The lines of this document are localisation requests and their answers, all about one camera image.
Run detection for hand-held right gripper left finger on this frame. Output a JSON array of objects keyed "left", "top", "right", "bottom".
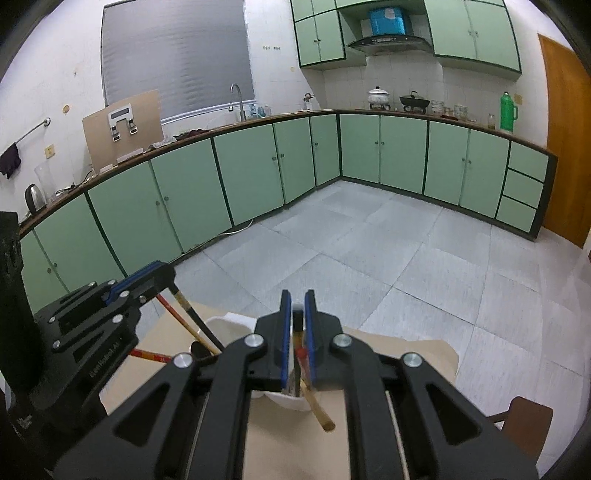
[{"left": 53, "top": 288, "right": 293, "bottom": 480}]

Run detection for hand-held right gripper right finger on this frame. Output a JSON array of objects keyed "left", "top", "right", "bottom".
[{"left": 302, "top": 289, "right": 541, "bottom": 480}]

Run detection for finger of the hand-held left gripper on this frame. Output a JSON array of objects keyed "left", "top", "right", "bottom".
[
  {"left": 52, "top": 264, "right": 177, "bottom": 354},
  {"left": 34, "top": 260, "right": 164, "bottom": 332}
]

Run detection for white utensil holder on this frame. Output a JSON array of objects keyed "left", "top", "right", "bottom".
[{"left": 191, "top": 302, "right": 315, "bottom": 412}]

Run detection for plain bamboo chopstick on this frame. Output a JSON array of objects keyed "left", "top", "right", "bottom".
[{"left": 298, "top": 378, "right": 335, "bottom": 433}]

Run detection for steel electric kettle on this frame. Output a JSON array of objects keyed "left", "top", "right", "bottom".
[{"left": 24, "top": 184, "right": 48, "bottom": 215}]

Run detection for clear glass pitcher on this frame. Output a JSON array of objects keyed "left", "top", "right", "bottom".
[{"left": 34, "top": 161, "right": 58, "bottom": 201}]

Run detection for green lower kitchen cabinets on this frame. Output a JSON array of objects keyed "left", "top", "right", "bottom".
[{"left": 18, "top": 110, "right": 558, "bottom": 315}]

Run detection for green kitchen cabinets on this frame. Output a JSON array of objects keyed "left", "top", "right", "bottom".
[
  {"left": 290, "top": 0, "right": 522, "bottom": 73},
  {"left": 18, "top": 110, "right": 558, "bottom": 315}
]

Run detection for dark hanging towel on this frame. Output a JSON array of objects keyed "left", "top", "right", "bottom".
[{"left": 0, "top": 143, "right": 23, "bottom": 180}]

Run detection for chrome kitchen faucet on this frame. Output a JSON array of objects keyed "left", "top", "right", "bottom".
[{"left": 228, "top": 83, "right": 247, "bottom": 123}]

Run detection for grey window blind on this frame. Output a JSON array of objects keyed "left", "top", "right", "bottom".
[{"left": 102, "top": 0, "right": 256, "bottom": 123}]

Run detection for brown wooden chair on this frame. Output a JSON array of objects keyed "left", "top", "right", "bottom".
[{"left": 487, "top": 396, "right": 554, "bottom": 462}]

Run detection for white cooking pot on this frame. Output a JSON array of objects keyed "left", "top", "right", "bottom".
[{"left": 367, "top": 85, "right": 392, "bottom": 110}]

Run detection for black wok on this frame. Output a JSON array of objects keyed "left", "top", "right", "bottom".
[{"left": 399, "top": 91, "right": 431, "bottom": 113}]

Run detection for green thermos flask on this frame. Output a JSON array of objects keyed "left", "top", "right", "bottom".
[{"left": 500, "top": 91, "right": 519, "bottom": 134}]

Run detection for black range hood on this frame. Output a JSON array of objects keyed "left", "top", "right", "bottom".
[{"left": 347, "top": 34, "right": 432, "bottom": 55}]

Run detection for orange wooden door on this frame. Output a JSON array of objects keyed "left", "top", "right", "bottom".
[{"left": 538, "top": 33, "right": 591, "bottom": 250}]

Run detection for green upper kitchen cabinets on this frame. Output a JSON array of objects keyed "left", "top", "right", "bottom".
[{"left": 290, "top": 0, "right": 522, "bottom": 73}]

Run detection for white floor cable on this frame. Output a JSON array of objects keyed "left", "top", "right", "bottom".
[{"left": 217, "top": 217, "right": 254, "bottom": 236}]

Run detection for white metal bracket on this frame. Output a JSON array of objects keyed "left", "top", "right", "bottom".
[{"left": 107, "top": 105, "right": 139, "bottom": 141}]

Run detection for metal towel rail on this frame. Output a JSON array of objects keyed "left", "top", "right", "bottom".
[{"left": 14, "top": 117, "right": 51, "bottom": 148}]

